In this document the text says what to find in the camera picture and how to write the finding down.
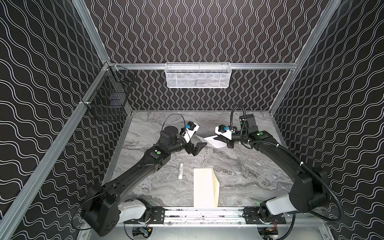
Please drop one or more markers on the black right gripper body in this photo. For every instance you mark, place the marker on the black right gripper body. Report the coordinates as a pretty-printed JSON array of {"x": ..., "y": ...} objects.
[{"x": 229, "y": 142}]

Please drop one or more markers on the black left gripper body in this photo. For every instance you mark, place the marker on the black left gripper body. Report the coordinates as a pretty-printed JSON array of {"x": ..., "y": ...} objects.
[{"x": 191, "y": 146}]

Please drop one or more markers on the white paper letter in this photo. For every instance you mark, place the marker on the white paper letter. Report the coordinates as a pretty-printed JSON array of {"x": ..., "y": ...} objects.
[{"x": 211, "y": 142}]

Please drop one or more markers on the cream envelope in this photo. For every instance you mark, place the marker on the cream envelope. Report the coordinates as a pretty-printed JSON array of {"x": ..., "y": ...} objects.
[{"x": 206, "y": 189}]

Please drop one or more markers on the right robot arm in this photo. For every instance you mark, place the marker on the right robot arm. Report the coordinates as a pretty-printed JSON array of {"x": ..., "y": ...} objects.
[{"x": 307, "y": 192}]

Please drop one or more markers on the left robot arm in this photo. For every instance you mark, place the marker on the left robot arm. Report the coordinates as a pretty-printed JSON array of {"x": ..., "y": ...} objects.
[{"x": 104, "y": 207}]

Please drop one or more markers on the white glue stick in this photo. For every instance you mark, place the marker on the white glue stick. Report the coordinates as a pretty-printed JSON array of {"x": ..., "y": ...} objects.
[{"x": 181, "y": 171}]

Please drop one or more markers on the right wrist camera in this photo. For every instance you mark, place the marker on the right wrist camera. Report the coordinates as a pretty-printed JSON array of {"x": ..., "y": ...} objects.
[{"x": 224, "y": 131}]

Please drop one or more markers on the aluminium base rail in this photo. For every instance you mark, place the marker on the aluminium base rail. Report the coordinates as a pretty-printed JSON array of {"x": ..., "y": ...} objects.
[{"x": 204, "y": 216}]

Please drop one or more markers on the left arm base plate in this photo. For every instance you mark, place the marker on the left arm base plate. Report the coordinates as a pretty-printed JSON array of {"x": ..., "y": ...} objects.
[{"x": 153, "y": 215}]

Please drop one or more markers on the white wire mesh basket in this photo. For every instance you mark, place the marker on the white wire mesh basket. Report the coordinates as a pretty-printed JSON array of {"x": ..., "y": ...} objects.
[{"x": 194, "y": 75}]

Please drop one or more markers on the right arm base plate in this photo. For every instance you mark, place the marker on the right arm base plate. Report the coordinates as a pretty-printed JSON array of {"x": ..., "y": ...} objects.
[{"x": 261, "y": 216}]

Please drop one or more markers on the black wire basket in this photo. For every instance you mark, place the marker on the black wire basket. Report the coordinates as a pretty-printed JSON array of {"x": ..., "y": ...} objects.
[{"x": 109, "y": 103}]

